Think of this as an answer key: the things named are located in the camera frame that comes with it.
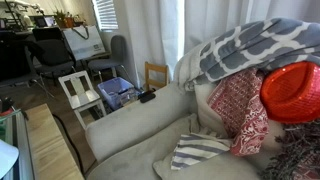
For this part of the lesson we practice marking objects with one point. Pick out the black remote control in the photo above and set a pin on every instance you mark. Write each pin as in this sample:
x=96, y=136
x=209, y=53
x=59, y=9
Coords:
x=148, y=97

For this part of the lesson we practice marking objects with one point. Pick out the small natural wooden chair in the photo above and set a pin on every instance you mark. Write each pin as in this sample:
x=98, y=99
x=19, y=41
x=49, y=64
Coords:
x=147, y=75

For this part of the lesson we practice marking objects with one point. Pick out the blue plastic bin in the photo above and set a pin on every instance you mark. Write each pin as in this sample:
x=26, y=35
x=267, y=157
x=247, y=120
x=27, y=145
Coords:
x=113, y=88

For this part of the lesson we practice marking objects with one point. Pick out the grey upholstered chair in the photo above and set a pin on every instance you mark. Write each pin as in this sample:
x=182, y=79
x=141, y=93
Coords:
x=116, y=50

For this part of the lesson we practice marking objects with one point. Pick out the white curtain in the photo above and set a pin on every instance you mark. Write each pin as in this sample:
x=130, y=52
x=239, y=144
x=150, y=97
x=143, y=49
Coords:
x=153, y=30

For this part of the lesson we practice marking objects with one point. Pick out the purple white striped cloth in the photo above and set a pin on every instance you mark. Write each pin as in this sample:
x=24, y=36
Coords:
x=196, y=150

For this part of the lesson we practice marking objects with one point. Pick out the red white patterned cloth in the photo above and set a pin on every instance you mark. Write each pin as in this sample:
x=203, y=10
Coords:
x=240, y=106

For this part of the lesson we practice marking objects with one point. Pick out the white tote bag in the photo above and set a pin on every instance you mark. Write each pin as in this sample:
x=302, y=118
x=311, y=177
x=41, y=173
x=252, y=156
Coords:
x=83, y=43

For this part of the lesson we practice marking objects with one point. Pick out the white window blinds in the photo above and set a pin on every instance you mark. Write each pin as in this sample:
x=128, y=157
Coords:
x=106, y=15

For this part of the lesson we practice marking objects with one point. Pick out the grey white patterned blanket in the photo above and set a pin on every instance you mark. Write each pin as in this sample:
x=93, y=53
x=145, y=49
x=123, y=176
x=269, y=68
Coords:
x=253, y=46

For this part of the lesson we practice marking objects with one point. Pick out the black office chair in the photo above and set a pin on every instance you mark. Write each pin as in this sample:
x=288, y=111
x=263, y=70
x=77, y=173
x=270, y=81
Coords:
x=53, y=53

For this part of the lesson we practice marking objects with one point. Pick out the potted green plant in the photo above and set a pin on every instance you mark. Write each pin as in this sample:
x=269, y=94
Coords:
x=61, y=16

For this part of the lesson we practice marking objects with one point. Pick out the light wooden table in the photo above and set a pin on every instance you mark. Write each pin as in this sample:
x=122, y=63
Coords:
x=46, y=143

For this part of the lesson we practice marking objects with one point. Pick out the red plastic basket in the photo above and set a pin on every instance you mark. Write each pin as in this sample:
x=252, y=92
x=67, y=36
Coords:
x=293, y=93

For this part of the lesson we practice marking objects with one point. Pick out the computer monitor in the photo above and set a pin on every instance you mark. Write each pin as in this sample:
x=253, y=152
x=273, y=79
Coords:
x=45, y=21

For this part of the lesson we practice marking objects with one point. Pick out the dark fringed throw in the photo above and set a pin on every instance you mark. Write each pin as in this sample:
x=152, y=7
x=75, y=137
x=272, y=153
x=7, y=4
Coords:
x=296, y=153

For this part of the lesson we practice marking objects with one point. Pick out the white rounded object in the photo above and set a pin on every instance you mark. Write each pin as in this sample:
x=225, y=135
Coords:
x=6, y=158

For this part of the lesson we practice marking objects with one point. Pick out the glass metal frame stand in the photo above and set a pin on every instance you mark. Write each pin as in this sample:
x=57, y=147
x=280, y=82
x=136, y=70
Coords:
x=20, y=140

